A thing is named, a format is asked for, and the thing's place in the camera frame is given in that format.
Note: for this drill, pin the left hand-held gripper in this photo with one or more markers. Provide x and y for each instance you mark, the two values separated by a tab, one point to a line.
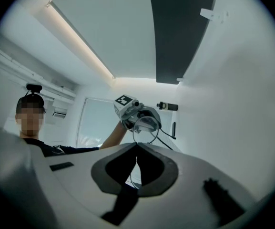
125	106

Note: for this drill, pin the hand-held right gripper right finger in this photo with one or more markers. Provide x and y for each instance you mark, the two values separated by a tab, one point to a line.
194	170

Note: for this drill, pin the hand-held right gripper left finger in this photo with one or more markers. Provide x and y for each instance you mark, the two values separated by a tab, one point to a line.
75	187

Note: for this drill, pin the person's left forearm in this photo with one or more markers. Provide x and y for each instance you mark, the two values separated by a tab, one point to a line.
113	137

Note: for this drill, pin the black cylindrical bottle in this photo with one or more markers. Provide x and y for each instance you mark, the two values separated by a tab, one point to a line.
171	107

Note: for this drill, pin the person's torso in black shirt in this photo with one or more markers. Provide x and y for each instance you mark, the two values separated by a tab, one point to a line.
56	149

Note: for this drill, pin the white window blind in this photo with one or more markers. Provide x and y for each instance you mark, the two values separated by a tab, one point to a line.
92	123

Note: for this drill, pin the white air vent unit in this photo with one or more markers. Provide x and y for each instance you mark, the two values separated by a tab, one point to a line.
59	112

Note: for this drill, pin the person's head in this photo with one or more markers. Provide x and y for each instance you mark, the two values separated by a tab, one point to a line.
30	123

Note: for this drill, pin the linear ceiling light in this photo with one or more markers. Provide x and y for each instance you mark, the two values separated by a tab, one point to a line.
84	44

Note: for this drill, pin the white ceiling track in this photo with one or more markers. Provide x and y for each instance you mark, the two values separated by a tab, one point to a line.
20	68

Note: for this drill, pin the white divider bracket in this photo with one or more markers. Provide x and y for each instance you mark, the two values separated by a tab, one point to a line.
206	13
180	79

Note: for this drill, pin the black head-worn camera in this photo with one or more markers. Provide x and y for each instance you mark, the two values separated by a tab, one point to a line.
33	87

